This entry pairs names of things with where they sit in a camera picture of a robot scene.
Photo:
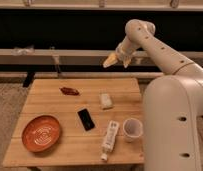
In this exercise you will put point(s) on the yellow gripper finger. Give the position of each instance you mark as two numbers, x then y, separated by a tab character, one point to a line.
111	60
126	62

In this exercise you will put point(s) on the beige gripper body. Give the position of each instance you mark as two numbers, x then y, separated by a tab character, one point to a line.
124	53

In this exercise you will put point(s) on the red chili pepper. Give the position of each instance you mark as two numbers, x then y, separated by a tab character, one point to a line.
69	91

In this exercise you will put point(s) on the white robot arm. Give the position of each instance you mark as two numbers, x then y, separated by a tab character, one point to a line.
171	103

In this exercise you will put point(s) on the white sponge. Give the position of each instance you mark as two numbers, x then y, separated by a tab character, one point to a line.
106	102

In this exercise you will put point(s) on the black smartphone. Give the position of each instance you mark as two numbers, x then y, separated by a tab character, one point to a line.
86	120

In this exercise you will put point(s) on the wooden table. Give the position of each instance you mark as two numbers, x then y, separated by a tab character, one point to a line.
76	146

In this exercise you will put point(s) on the orange patterned plate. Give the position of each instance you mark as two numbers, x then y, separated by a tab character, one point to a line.
41	133

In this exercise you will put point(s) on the black bracket foot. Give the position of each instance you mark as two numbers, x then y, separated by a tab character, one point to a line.
29	78

